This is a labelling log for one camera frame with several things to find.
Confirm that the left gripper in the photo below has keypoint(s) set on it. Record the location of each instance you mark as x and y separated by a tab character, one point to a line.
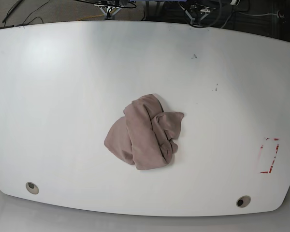
196	14

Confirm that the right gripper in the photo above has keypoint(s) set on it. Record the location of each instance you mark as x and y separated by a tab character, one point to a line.
109	12

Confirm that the mauve t-shirt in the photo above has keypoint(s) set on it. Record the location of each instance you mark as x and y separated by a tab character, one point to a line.
145	135

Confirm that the red tape rectangle marking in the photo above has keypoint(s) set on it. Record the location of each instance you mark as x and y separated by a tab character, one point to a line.
267	156

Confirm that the left table grommet hole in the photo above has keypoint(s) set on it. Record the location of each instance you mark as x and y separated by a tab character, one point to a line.
32	188

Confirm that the table grommet hole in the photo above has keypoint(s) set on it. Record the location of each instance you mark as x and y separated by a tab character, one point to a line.
32	188
243	201

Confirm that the right table grommet hole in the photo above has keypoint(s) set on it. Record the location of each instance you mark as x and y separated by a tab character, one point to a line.
243	201

